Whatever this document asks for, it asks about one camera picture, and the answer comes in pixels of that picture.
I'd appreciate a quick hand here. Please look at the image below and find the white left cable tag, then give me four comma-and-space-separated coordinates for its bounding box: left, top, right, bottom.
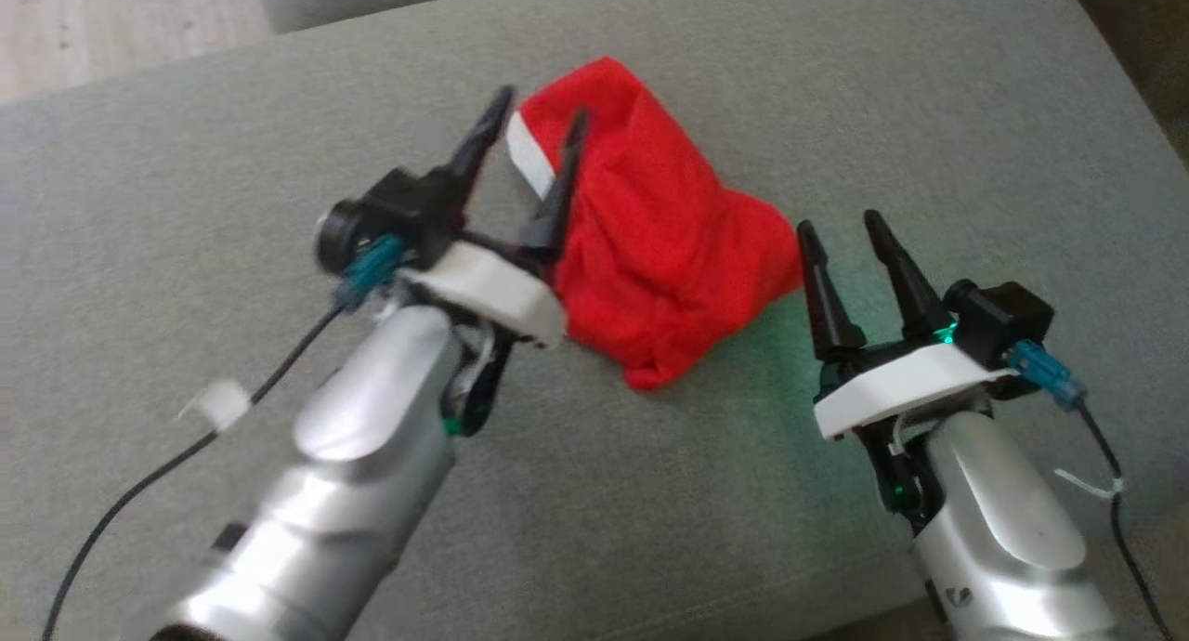
176, 379, 253, 434

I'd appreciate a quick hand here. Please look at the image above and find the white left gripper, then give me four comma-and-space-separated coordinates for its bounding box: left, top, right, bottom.
398, 85, 592, 438

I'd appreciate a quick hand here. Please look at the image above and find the grey fabric sofa seat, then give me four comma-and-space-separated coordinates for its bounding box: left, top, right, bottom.
0, 0, 1189, 641

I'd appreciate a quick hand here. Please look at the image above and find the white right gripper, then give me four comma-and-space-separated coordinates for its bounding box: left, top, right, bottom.
796, 209, 1019, 532

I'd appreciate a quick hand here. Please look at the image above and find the white right cable tie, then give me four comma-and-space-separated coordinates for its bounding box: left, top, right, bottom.
1054, 469, 1126, 502

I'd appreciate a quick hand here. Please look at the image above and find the small red white-trimmed garment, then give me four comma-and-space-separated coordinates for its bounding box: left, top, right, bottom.
506, 56, 805, 393

